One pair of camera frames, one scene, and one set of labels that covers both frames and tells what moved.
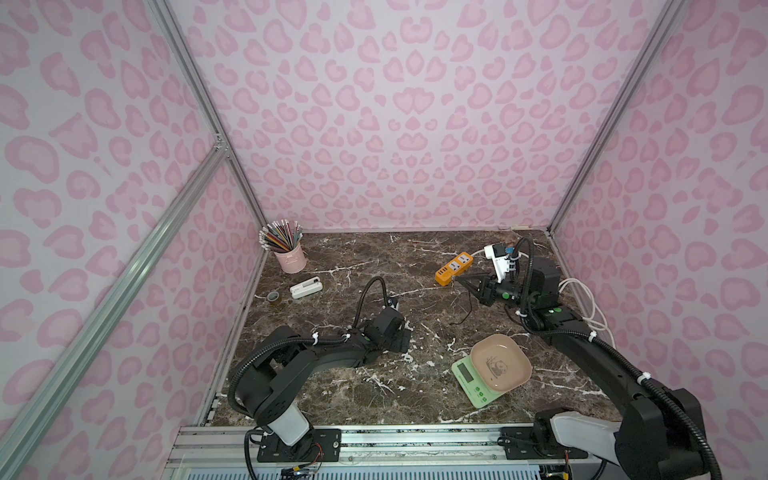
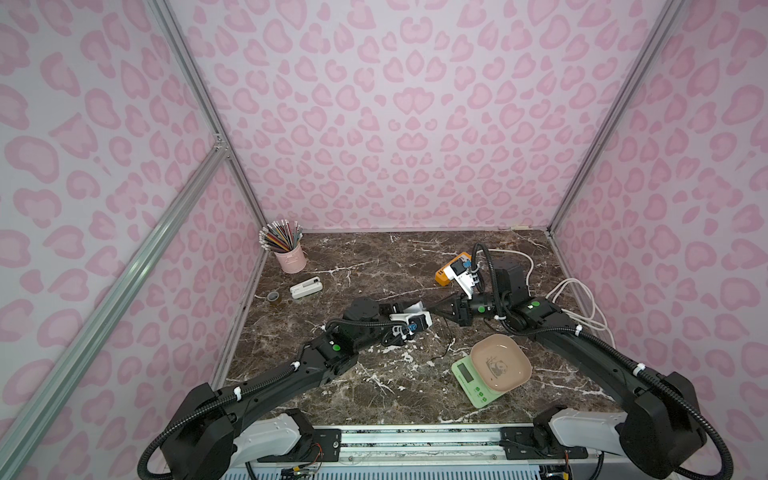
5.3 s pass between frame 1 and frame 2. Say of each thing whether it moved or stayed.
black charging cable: moved
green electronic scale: stayed
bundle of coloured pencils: stayed
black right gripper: moved
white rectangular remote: stayed
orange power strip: stayed
